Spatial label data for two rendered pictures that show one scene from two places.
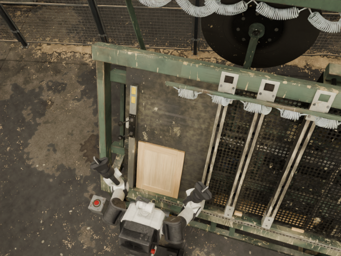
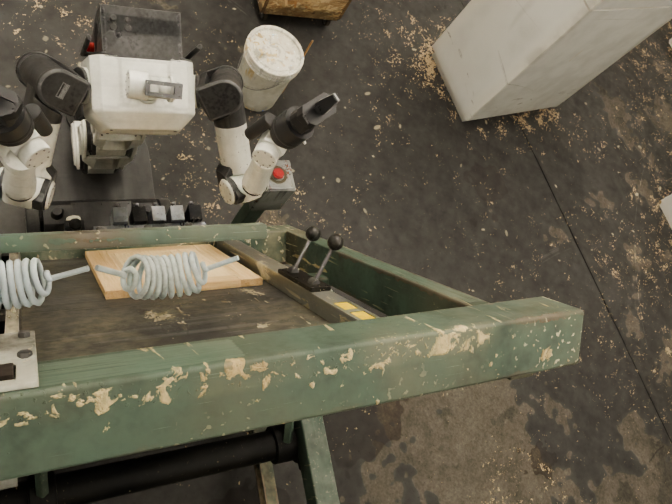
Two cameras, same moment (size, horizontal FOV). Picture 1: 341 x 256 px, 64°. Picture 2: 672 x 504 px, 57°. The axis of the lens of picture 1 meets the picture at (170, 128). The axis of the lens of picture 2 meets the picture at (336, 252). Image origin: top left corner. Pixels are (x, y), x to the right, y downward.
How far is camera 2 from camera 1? 131 cm
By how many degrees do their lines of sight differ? 46
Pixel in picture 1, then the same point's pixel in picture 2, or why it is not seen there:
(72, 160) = not seen: hidden behind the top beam
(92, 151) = not seen: hidden behind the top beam
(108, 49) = (528, 316)
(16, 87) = (629, 465)
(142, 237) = (122, 21)
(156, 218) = (111, 84)
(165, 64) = (312, 340)
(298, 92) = not seen: outside the picture
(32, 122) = (533, 396)
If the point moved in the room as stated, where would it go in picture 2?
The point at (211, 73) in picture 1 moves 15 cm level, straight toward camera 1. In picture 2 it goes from (90, 371) to (65, 254)
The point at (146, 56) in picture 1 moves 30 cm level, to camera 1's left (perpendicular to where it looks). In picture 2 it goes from (399, 336) to (524, 254)
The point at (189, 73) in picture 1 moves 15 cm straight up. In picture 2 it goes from (199, 349) to (227, 321)
